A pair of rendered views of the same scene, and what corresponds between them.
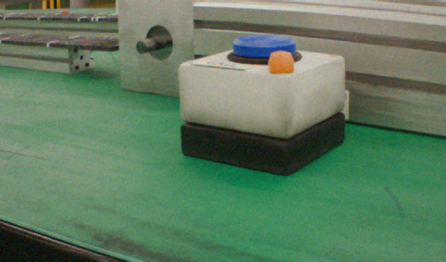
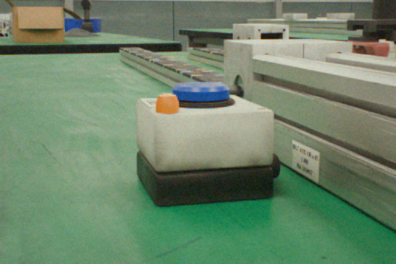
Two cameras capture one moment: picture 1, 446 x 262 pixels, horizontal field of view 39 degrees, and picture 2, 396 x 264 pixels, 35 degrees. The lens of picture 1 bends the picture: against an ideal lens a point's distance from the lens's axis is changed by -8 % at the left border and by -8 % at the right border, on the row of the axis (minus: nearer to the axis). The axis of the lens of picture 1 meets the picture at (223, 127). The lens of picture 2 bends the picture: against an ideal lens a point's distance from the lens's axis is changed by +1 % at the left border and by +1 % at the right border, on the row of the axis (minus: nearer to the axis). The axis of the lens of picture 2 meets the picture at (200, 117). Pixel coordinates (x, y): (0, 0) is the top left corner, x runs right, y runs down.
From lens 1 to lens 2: 0.31 m
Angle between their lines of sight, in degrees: 39
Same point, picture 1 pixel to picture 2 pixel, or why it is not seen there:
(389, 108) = (342, 176)
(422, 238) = not seen: outside the picture
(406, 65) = (354, 130)
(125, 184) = (56, 184)
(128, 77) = not seen: hidden behind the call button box
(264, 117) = (151, 150)
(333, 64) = (246, 115)
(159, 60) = not seen: hidden behind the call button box
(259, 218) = (64, 224)
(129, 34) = (227, 80)
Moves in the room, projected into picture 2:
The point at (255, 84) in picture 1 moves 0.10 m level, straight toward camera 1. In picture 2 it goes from (148, 120) to (11, 143)
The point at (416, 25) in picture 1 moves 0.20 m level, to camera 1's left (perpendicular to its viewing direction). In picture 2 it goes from (362, 83) to (129, 66)
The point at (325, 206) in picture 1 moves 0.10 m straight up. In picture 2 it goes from (121, 232) to (117, 54)
